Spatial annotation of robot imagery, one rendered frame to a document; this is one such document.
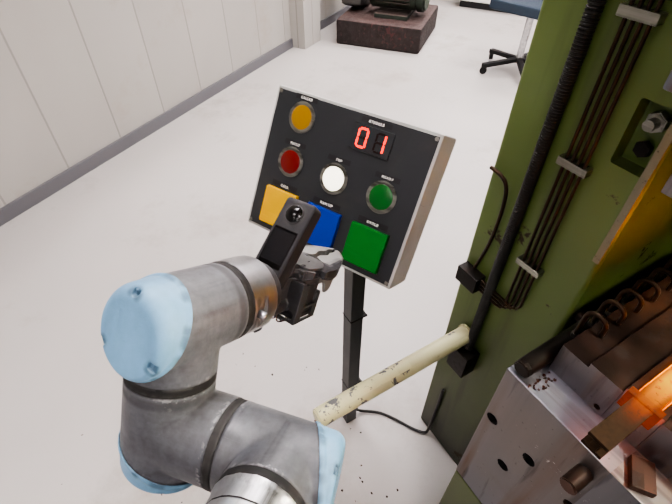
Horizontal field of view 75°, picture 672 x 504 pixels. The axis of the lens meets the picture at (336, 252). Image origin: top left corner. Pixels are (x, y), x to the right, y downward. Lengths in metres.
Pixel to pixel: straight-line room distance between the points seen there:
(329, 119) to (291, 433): 0.56
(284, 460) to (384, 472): 1.24
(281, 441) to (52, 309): 1.98
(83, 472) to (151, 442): 1.37
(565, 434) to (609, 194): 0.37
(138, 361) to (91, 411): 1.52
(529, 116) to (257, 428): 0.65
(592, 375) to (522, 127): 0.42
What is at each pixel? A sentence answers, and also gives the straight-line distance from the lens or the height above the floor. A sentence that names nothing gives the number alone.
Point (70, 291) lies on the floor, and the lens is 2.39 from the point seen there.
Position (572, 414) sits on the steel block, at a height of 0.92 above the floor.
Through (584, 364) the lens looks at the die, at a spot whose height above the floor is 0.98.
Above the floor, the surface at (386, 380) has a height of 0.64.
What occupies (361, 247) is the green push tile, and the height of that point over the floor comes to 1.01.
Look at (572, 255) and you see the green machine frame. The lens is 0.88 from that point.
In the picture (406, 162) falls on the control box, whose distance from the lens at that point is 0.76.
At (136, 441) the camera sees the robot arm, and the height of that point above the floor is 1.13.
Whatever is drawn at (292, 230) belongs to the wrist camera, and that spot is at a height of 1.19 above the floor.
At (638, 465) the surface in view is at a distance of 0.79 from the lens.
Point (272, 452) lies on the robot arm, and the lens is 0.43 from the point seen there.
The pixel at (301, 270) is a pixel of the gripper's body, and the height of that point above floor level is 1.14.
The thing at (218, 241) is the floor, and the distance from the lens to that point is 2.37.
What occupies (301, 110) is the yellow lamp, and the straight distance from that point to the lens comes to 0.86.
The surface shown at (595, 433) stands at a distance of 0.67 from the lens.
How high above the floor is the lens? 1.56
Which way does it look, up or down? 44 degrees down
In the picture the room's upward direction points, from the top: straight up
